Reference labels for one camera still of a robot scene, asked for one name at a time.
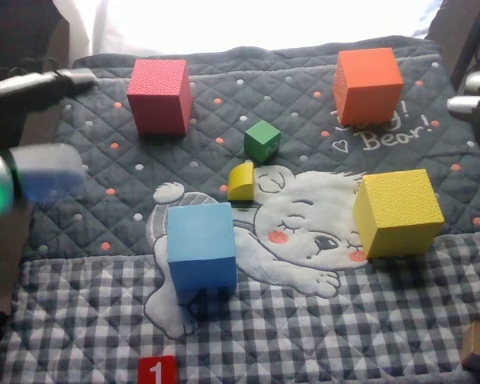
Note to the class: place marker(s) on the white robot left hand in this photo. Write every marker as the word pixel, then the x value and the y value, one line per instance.
pixel 32 86

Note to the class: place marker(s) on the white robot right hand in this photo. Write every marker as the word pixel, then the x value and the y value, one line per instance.
pixel 464 103

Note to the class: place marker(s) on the large yellow cube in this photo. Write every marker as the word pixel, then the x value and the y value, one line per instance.
pixel 400 216

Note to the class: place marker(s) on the light blue cube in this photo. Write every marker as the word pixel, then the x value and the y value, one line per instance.
pixel 202 248

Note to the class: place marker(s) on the large orange cube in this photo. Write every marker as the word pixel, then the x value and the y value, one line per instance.
pixel 368 92

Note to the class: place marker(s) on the large pink-red block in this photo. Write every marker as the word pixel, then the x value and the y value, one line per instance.
pixel 156 104

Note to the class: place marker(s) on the yellow half-round block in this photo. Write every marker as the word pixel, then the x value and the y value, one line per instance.
pixel 240 184

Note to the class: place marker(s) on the small red cube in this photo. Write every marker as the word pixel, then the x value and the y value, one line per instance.
pixel 158 370

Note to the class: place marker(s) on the grey quilt with bear print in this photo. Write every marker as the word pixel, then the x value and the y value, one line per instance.
pixel 104 160

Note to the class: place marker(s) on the small green cube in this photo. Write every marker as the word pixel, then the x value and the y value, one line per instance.
pixel 260 140

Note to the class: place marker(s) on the dark frame post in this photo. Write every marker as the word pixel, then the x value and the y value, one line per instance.
pixel 474 40

